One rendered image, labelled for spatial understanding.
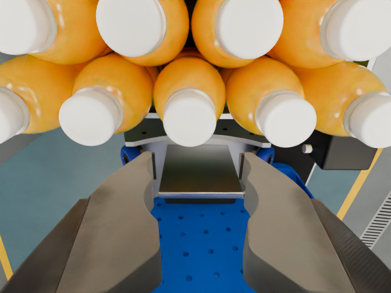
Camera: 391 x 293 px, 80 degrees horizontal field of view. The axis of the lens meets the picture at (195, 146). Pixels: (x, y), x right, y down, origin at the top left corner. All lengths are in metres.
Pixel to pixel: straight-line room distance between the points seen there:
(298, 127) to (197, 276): 0.20
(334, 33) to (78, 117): 0.18
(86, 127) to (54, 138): 1.43
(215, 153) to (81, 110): 0.23
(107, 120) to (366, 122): 0.19
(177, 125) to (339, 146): 0.25
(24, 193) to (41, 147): 0.40
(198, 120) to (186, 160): 0.18
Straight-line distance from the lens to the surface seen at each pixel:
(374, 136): 0.23
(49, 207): 1.96
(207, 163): 0.33
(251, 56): 0.16
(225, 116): 0.31
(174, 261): 0.31
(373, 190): 2.06
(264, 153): 0.36
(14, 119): 0.22
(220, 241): 0.33
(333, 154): 0.37
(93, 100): 0.18
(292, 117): 0.19
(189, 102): 0.17
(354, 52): 0.19
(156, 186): 0.44
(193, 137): 0.18
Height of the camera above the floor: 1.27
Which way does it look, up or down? 62 degrees down
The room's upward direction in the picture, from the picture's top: 177 degrees clockwise
